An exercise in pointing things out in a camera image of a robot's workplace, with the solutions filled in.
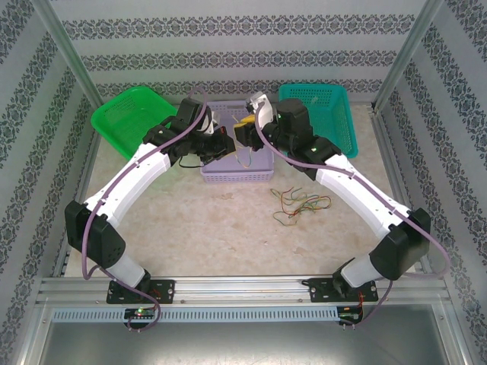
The purple plastic basket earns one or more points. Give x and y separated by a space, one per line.
258 167

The aluminium table edge profile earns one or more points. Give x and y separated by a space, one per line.
78 201
393 171

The grey metal sheet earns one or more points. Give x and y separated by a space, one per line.
243 346

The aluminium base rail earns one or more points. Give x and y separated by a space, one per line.
243 289

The teal plastic basket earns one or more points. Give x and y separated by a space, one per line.
335 121

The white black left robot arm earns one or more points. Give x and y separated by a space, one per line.
125 182

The aluminium frame post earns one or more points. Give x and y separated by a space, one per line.
64 49
409 53

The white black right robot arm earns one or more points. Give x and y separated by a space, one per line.
361 190

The green plastic basket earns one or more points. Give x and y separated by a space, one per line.
121 118

